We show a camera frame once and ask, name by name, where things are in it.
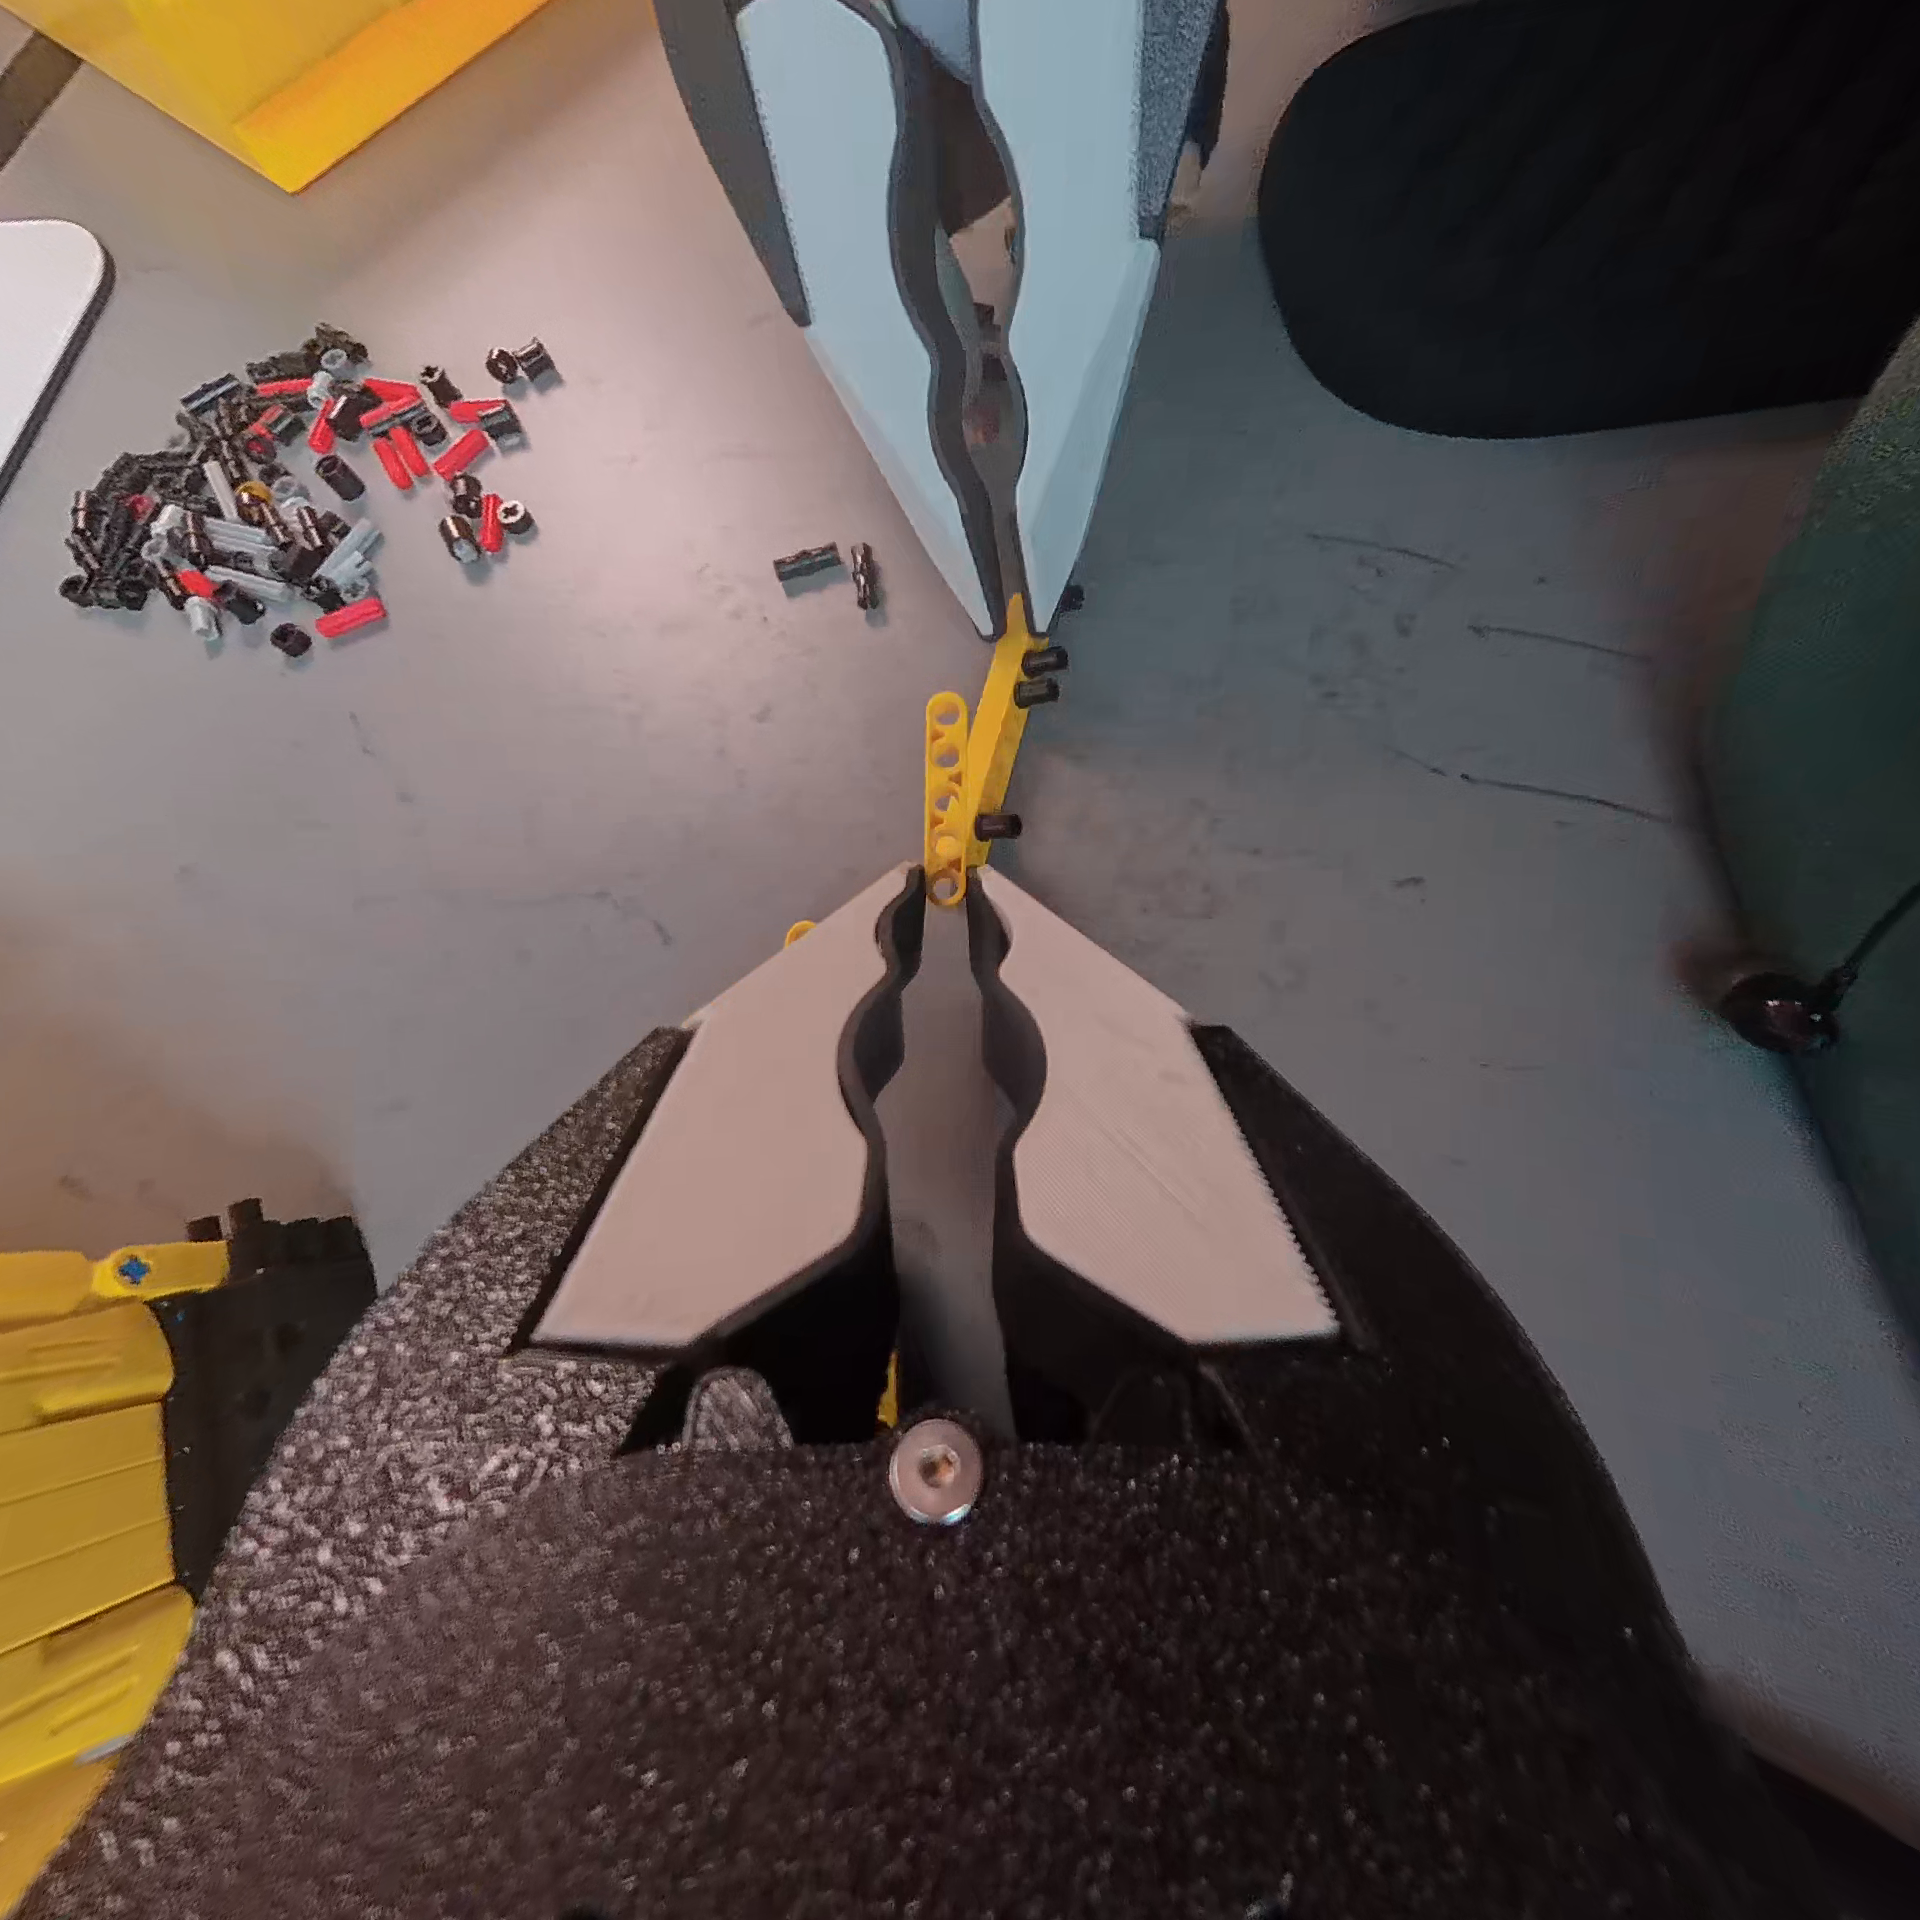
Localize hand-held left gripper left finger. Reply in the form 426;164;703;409
532;862;920;1446

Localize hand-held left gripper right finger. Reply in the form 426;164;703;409
972;870;1339;1440

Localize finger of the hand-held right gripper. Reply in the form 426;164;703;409
972;0;1163;620
734;0;1026;639

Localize long yellow lego beam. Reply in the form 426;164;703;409
966;587;1040;875

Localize pile of small lego pieces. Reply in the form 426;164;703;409
56;318;566;662

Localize yellow black lego vehicle model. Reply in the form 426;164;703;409
0;1195;380;1891

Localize lego instruction booklet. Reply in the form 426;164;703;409
0;217;115;503

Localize yellow plastic bin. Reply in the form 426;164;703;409
52;0;558;194

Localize black quilted cushion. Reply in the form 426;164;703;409
1255;18;1920;442

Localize black drawstring cord with toggle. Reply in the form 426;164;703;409
1714;883;1920;1055

